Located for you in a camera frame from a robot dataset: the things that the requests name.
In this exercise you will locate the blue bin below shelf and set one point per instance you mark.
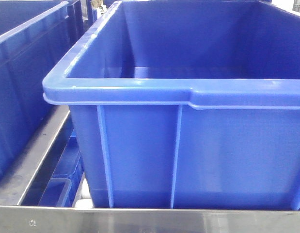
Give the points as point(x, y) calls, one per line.
point(57, 181)

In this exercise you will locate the large blue crate centre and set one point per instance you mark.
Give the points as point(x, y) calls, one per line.
point(191, 104)

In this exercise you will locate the large blue crate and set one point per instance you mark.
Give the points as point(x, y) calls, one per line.
point(33, 38)
point(191, 104)

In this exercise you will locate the large blue crate left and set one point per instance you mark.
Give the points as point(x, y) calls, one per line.
point(33, 38)

